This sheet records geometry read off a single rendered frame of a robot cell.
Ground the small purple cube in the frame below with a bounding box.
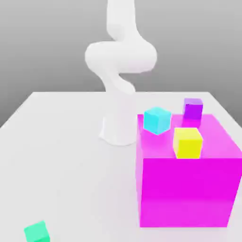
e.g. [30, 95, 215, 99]
[182, 97, 204, 129]

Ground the small yellow cube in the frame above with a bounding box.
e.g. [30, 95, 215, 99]
[173, 127, 203, 159]

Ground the small cyan cube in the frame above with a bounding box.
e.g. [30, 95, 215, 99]
[143, 106, 172, 136]

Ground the small green cube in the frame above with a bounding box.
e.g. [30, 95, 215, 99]
[24, 220, 51, 242]

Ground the large magenta box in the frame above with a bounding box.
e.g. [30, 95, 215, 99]
[135, 113, 242, 228]

